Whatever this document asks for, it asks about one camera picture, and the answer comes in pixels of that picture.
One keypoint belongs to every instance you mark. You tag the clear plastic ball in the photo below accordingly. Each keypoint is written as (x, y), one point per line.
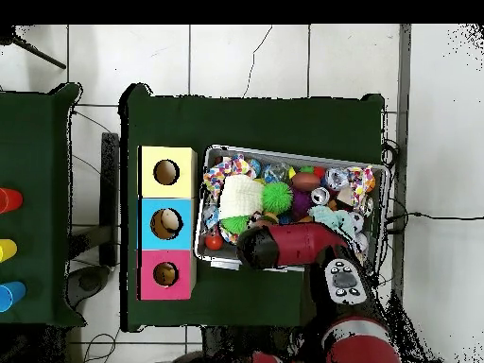
(337, 178)

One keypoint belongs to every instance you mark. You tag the mint green waffle cloth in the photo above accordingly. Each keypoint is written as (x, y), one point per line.
(333, 219)

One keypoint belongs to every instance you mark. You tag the yellow plastic cup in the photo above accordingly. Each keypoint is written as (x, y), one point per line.
(7, 250)

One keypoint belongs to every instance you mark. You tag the green spiky ball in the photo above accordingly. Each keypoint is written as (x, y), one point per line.
(235, 224)

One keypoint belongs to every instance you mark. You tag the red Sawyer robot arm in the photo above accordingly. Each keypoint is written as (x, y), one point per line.
(302, 243)

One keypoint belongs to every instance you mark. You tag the large green fuzzy ball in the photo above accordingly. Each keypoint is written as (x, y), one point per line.
(277, 197)

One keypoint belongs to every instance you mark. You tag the silver drink can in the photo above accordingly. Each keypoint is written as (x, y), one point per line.
(321, 196)

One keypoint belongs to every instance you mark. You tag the black tripod leg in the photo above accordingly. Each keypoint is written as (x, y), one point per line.
(38, 53)

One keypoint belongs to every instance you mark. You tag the blue plastic cup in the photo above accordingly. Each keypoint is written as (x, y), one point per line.
(10, 296)

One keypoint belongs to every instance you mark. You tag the purple spiky ball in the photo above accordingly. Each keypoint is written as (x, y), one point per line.
(301, 203)

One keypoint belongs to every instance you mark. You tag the clear mesh bin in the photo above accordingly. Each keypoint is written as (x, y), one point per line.
(198, 227)

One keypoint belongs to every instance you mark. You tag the brown football toy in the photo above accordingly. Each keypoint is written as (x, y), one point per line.
(306, 181)

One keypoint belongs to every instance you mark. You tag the colourful patchwork fabric toy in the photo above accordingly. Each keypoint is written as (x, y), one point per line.
(227, 170)

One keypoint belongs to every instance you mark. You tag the colourful polka dot fabric toy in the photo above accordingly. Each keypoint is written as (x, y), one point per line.
(363, 181)

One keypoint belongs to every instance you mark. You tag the dark green table cloth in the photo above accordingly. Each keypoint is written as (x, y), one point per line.
(265, 121)
(34, 166)

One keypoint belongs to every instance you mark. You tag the black equipment stand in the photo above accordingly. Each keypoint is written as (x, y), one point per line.
(110, 189)

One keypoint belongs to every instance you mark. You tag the cream yellow waffle cloth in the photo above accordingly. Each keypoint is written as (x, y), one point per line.
(240, 197)

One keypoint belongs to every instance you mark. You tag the red plastic cup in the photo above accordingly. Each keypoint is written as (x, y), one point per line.
(9, 200)

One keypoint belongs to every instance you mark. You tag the wooden box with three holes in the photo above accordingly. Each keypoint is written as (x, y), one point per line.
(166, 203)

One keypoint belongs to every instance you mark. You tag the red ball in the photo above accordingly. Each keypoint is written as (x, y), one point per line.
(214, 242)

